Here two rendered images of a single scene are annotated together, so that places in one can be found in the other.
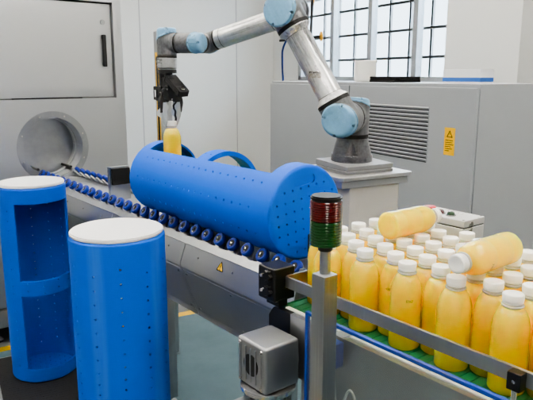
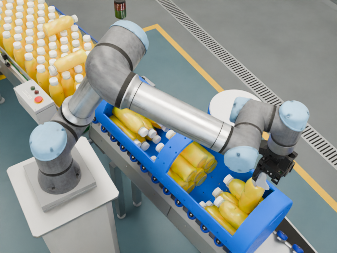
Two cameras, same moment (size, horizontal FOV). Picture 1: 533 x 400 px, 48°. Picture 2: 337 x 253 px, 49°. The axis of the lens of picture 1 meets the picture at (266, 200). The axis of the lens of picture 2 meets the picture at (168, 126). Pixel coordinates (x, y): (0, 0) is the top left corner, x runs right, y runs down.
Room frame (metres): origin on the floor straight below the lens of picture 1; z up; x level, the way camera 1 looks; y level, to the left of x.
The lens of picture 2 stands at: (2.94, -0.01, 2.33)
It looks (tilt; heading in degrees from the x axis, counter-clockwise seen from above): 50 degrees down; 174
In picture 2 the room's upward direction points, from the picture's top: 3 degrees clockwise
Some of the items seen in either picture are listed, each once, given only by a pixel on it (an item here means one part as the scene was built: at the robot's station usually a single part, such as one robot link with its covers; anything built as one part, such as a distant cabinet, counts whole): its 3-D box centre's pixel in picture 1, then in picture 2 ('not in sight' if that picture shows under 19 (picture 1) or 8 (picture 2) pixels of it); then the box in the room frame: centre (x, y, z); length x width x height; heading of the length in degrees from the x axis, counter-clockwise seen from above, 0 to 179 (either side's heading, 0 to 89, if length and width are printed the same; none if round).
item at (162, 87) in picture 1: (166, 86); (277, 159); (2.33, 0.38, 1.45); 0.09 x 0.08 x 0.12; 39
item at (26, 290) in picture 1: (38, 278); not in sight; (2.58, 1.03, 0.59); 0.28 x 0.28 x 0.88
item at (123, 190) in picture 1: (120, 182); not in sight; (2.71, 0.67, 1.00); 0.10 x 0.04 x 0.15; 129
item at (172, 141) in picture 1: (172, 148); (252, 193); (2.31, 0.36, 1.21); 0.07 x 0.07 x 0.18
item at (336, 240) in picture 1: (325, 232); (120, 11); (1.14, -0.12, 1.18); 0.06 x 0.06 x 0.05
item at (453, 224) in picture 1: (442, 228); (35, 101); (1.69, -0.51, 1.05); 0.20 x 0.10 x 0.10; 39
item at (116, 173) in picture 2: not in sight; (118, 192); (1.76, -0.17, 0.31); 0.06 x 0.06 x 0.63; 39
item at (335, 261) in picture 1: (327, 278); not in sight; (1.43, -0.15, 0.99); 0.07 x 0.07 x 0.18
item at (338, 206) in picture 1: (326, 209); (120, 4); (1.14, -0.12, 1.23); 0.06 x 0.06 x 0.04
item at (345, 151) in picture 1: (351, 146); (57, 168); (2.19, -0.31, 1.23); 0.15 x 0.15 x 0.10
